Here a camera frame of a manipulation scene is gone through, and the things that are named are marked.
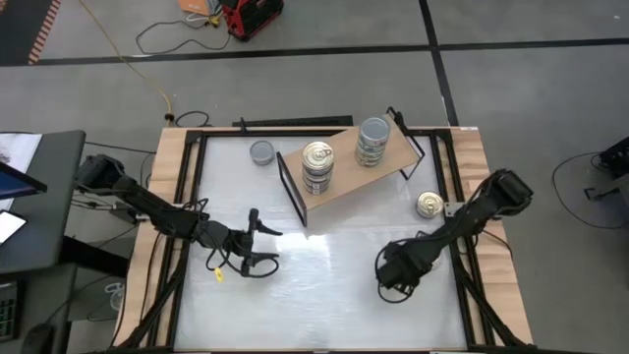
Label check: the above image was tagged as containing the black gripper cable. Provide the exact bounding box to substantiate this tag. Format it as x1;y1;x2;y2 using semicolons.
372;230;420;304
204;245;281;280

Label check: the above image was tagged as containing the white cable coil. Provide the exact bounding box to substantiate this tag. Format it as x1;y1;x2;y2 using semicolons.
103;280;127;312

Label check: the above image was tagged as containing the white paper sheet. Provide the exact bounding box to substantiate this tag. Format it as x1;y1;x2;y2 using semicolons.
0;131;44;171

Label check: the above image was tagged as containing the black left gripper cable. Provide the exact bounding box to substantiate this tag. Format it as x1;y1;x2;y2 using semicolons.
204;245;281;280

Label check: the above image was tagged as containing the dark grey side desk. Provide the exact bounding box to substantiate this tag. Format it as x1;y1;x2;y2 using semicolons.
0;130;87;276

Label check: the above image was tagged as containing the red black equipment case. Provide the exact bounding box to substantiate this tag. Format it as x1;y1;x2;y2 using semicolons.
218;0;285;42

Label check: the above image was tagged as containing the black metal table frame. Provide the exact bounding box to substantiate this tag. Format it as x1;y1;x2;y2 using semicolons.
105;125;535;354

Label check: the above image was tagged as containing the wooden shelf black metal frame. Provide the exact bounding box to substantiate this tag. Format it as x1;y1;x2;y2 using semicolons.
275;106;427;228

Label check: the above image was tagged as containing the black equipment floor cable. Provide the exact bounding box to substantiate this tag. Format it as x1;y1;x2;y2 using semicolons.
550;150;623;231

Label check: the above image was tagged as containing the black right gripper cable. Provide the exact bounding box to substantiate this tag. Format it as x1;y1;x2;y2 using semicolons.
372;230;420;304

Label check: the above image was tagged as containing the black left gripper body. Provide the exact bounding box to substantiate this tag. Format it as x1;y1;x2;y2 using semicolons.
203;208;260;276

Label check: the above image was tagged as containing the black flat bar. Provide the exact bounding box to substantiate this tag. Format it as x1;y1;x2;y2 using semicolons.
231;115;355;129

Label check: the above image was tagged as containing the black mat orange striped edge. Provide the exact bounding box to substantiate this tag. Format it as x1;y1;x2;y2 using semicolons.
0;0;63;67

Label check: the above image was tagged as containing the black computer mouse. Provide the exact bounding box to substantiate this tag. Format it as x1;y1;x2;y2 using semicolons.
19;322;55;354

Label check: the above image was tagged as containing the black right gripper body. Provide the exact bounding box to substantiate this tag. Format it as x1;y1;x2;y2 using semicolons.
377;245;427;294

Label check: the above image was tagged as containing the yellow power cable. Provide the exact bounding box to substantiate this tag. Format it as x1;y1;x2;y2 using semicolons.
78;0;174;117

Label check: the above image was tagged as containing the black floor equipment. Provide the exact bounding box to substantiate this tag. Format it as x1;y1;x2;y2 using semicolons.
583;137;629;203

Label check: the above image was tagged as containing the black plug with cable loop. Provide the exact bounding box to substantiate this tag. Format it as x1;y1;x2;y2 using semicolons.
164;110;212;129

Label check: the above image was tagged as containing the blue screen tablet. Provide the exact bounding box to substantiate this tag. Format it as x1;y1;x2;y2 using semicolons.
0;160;49;201

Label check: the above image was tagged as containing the orange pad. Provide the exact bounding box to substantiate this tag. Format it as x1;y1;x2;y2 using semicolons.
176;0;217;17

